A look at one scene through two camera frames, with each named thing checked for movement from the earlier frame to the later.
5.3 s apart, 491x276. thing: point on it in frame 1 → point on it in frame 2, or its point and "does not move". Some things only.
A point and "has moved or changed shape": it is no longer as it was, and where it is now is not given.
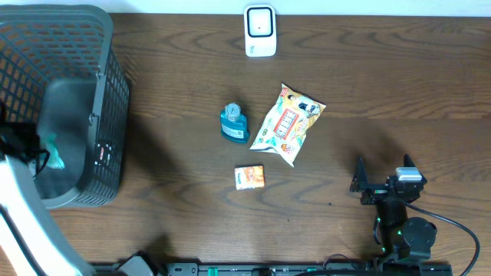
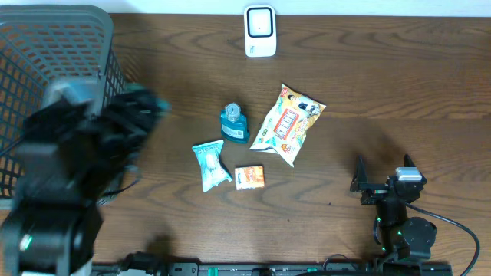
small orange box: [249, 176] does not move
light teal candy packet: [55, 159] has moved or changed shape
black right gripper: [360, 183] does not move
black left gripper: [23, 127] → [116, 109]
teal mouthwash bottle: [233, 123] does not move
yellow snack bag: [287, 123] does not move
